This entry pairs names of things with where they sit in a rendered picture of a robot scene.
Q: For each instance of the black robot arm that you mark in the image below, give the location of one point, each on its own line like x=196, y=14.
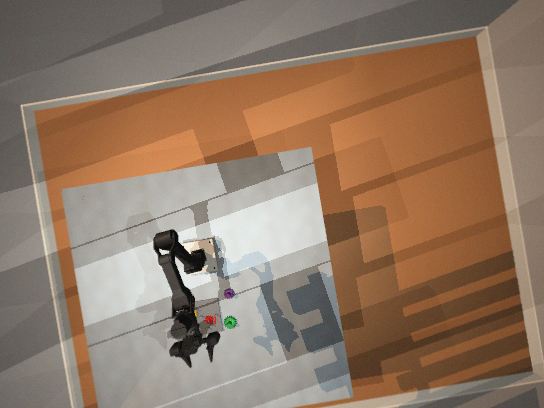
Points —
x=182, y=298

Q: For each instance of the green gear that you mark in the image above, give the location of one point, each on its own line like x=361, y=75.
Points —
x=230, y=322

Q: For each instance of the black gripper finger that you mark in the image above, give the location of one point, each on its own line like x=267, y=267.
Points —
x=186, y=359
x=210, y=352

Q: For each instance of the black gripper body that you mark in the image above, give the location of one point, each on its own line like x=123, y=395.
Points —
x=210, y=340

